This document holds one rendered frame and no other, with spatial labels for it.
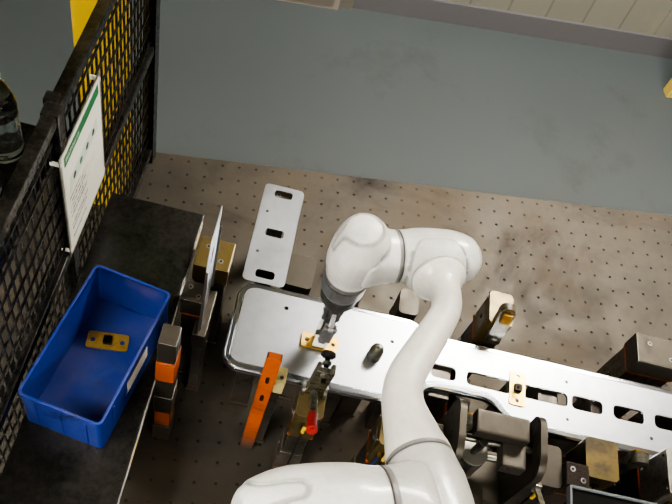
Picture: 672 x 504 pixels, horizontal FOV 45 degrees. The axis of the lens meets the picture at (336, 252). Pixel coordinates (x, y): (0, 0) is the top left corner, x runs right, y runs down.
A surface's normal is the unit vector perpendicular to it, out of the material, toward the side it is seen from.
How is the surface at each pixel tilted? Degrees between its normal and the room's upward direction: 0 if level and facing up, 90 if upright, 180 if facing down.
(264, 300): 0
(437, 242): 11
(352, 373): 0
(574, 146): 0
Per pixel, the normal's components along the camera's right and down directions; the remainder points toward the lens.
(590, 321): 0.20, -0.54
